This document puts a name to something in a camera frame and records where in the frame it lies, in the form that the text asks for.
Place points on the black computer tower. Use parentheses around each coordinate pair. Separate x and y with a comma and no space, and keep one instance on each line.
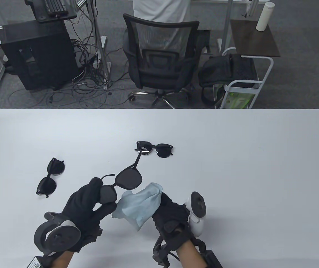
(36,55)

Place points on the person's right forearm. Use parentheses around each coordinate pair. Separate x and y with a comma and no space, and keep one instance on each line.
(190,255)

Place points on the person's left hand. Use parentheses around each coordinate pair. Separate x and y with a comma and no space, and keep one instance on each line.
(84,206)

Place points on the light blue cleaning cloth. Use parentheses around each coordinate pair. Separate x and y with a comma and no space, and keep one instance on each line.
(139,203)

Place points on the person's left forearm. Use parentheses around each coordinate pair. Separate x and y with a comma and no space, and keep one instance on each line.
(63,259)

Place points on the black keyboard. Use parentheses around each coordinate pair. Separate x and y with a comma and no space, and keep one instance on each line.
(54,6)

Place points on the black backpack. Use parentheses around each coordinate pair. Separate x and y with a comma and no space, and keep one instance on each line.
(220,69)

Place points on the grey and white controller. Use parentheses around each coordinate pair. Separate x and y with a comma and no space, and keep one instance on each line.
(61,237)
(198,206)

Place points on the white metal desk frame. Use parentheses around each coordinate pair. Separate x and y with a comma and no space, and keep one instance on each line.
(227,22)

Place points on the black mesh office chair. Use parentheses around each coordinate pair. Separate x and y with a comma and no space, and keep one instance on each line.
(159,75)

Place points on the white desk leg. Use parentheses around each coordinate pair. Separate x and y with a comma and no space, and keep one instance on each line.
(99,42)

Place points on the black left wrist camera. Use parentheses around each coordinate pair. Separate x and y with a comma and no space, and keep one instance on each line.
(93,236)

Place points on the white cylindrical bottle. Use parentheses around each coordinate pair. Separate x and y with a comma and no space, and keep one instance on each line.
(264,16)

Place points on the black keyboard tray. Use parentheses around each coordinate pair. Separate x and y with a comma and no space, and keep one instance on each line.
(38,9)

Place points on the person's right hand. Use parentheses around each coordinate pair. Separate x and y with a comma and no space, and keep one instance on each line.
(170,215)

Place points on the dark brown side table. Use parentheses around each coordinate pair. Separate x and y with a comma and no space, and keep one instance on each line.
(254,42)

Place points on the black sunglasses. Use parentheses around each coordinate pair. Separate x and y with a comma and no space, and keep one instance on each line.
(163,150)
(56,167)
(128,178)

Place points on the green packet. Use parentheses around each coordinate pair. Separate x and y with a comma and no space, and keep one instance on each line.
(239,100)

